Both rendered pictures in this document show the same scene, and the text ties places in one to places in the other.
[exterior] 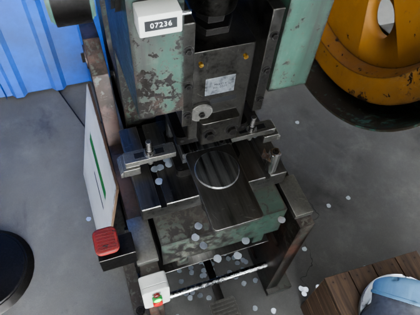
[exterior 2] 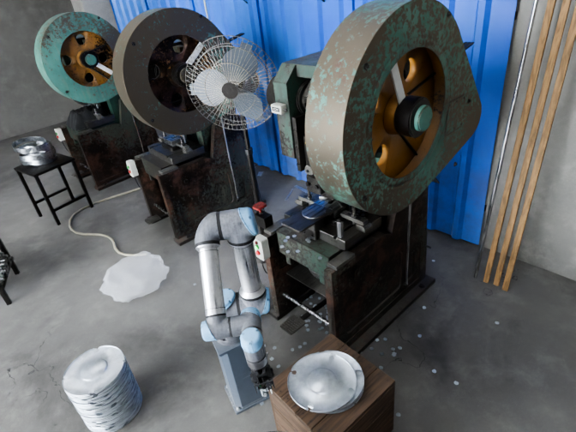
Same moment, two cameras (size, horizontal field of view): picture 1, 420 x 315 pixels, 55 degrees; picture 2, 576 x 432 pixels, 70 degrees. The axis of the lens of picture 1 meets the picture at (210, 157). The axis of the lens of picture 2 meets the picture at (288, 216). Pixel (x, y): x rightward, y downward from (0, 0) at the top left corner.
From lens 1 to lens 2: 1.76 m
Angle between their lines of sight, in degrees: 57
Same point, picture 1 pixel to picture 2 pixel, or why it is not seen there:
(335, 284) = (331, 339)
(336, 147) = (503, 358)
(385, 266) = (364, 363)
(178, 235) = (285, 232)
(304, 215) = (332, 267)
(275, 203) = (328, 253)
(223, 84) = not seen: hidden behind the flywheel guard
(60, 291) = not seen: hidden behind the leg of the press
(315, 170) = (459, 351)
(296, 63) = not seen: hidden behind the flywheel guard
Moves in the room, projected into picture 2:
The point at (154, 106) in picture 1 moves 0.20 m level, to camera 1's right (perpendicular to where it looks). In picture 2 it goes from (285, 150) to (299, 165)
